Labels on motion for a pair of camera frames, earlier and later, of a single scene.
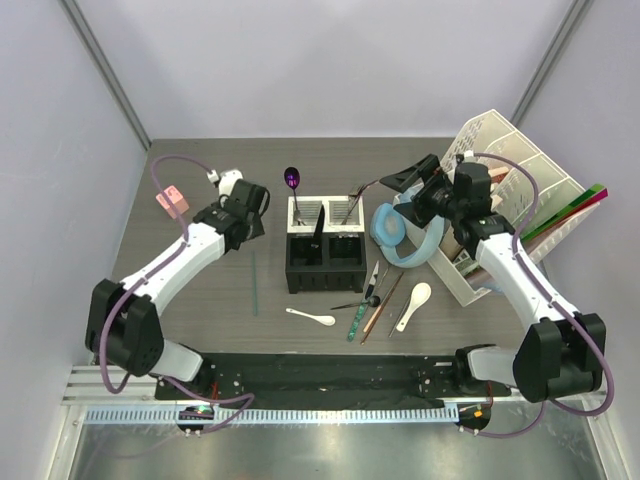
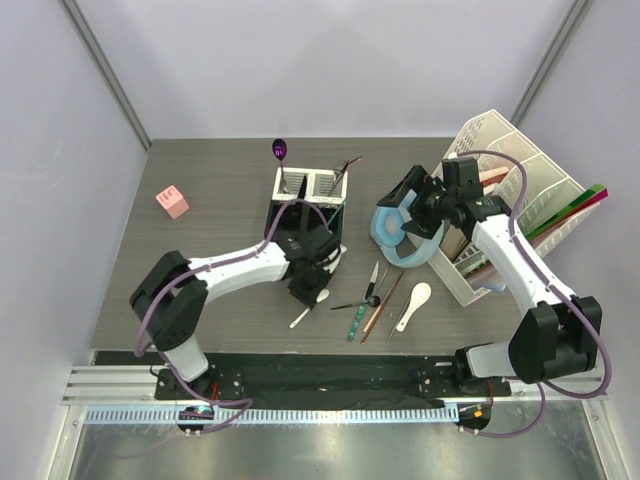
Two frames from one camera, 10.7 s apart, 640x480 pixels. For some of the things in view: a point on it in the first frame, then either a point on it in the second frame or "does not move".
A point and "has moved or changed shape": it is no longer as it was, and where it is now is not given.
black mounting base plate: (335, 377) does not move
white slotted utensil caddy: (336, 209) to (322, 185)
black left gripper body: (256, 227) to (311, 283)
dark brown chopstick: (380, 310) does not move
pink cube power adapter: (175, 199) does not move
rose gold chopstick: (379, 308) does not move
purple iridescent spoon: (292, 178) to (279, 149)
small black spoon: (373, 301) does not move
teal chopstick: (255, 281) to (332, 218)
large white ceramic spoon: (419, 294) does not move
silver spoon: (297, 217) to (284, 186)
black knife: (314, 255) has moved or changed shape
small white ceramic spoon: (325, 320) to (321, 297)
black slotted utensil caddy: (338, 264) to (304, 217)
